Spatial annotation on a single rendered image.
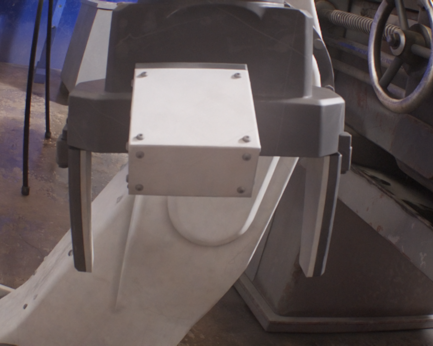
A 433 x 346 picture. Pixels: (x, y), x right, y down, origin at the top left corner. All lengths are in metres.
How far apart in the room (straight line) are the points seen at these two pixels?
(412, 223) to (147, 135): 0.74
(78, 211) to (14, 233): 1.41
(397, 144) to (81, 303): 0.60
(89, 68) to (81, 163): 3.10
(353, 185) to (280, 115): 0.84
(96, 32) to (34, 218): 1.69
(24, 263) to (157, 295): 1.07
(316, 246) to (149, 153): 0.11
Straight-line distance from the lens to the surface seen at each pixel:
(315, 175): 0.31
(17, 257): 1.57
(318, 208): 0.31
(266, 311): 1.56
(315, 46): 0.46
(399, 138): 0.99
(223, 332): 1.48
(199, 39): 0.27
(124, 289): 0.50
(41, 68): 4.24
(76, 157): 0.29
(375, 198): 1.05
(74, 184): 0.30
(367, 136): 1.45
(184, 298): 0.50
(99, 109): 0.27
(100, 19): 3.36
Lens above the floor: 0.66
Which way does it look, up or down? 14 degrees down
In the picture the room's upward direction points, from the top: 15 degrees clockwise
